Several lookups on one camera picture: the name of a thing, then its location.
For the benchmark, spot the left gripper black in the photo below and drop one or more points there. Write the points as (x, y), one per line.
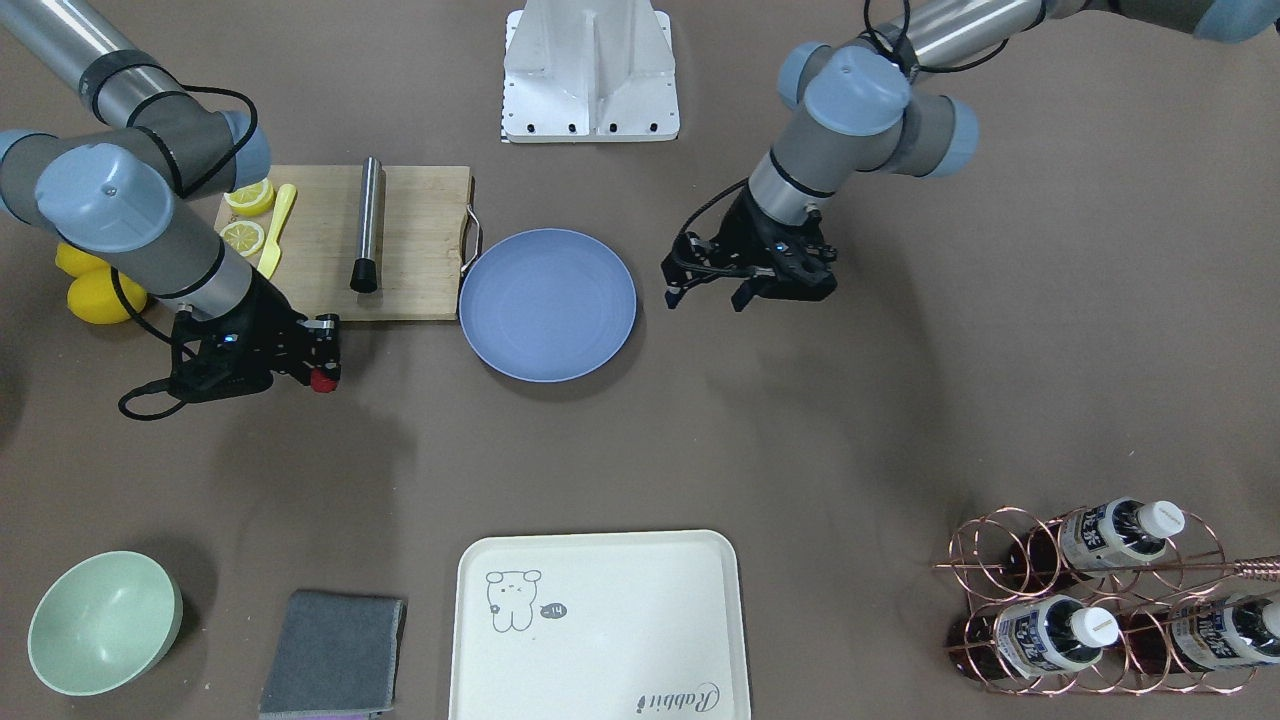
(738, 236)

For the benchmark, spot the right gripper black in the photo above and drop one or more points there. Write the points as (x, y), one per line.
(277, 322)

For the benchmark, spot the blue plate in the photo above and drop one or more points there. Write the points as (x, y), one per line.
(548, 306)

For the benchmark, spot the red strawberry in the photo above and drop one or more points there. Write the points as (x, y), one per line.
(320, 382)

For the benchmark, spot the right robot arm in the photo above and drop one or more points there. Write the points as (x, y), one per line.
(122, 196)

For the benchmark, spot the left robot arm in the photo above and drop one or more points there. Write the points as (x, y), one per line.
(857, 109)

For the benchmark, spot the steel muddler black tip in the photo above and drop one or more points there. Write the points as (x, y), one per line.
(364, 277)

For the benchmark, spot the yellow plastic knife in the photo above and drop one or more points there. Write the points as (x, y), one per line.
(271, 252)

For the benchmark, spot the lemon half lower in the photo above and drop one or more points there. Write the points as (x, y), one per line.
(244, 236)

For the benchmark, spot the lemon half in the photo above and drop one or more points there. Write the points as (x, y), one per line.
(244, 236)
(251, 200)

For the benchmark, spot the lemon half upper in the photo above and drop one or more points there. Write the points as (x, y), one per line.
(251, 200)

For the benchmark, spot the wooden cutting board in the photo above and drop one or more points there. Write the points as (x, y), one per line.
(420, 251)

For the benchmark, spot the yellow lemon lower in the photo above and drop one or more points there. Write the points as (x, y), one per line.
(92, 299)

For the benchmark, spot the yellow lemon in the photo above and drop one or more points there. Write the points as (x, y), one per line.
(75, 262)
(92, 299)

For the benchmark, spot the yellow lemon upper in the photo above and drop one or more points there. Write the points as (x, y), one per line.
(75, 262)

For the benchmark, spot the grey folded cloth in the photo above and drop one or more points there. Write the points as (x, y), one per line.
(336, 657)

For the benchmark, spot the cream rabbit tray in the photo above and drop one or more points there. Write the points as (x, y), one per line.
(634, 625)

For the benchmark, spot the green bowl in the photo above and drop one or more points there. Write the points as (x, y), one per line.
(104, 622)

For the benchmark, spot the drink bottle one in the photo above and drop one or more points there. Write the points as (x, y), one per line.
(1089, 542)

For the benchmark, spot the drink bottle two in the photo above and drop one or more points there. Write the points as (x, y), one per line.
(1057, 635)

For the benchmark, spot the drink bottle three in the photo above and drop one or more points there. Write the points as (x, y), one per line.
(1235, 632)

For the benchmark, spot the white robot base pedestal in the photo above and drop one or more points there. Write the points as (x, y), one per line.
(589, 71)

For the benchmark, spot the copper wire bottle rack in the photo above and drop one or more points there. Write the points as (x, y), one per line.
(1195, 571)

